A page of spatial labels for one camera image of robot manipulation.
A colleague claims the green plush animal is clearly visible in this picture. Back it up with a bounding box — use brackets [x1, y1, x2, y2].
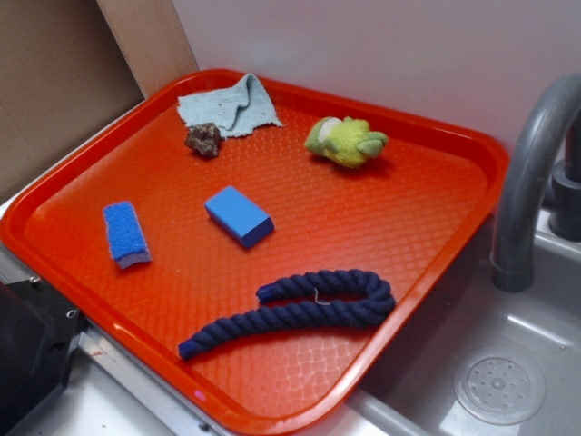
[304, 116, 389, 169]

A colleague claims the red plastic tray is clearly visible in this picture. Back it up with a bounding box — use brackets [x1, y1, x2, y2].
[1, 70, 508, 435]

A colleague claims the blue rectangular block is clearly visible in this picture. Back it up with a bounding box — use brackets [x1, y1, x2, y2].
[203, 186, 275, 249]

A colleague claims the brown rock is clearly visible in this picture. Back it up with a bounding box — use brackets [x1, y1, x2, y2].
[184, 123, 222, 158]

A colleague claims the light blue cloth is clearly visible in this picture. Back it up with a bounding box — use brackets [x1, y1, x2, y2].
[177, 74, 283, 139]

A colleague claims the blue sponge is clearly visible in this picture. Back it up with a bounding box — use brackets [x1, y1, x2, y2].
[103, 202, 153, 270]

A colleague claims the grey faucet spout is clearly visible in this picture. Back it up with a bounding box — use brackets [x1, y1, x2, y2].
[491, 74, 580, 292]

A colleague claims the wooden board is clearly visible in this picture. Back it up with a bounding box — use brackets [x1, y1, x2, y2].
[97, 0, 199, 98]

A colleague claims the grey sink basin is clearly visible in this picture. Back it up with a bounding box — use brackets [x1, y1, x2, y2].
[349, 224, 580, 435]

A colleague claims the brown cardboard panel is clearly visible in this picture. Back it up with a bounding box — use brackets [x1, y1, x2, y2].
[1, 1, 143, 201]

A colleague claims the dark blue rope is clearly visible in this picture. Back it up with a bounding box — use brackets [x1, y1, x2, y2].
[177, 269, 397, 363]

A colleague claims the black faucet handle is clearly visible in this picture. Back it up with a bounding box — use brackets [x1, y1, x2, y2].
[548, 114, 580, 242]

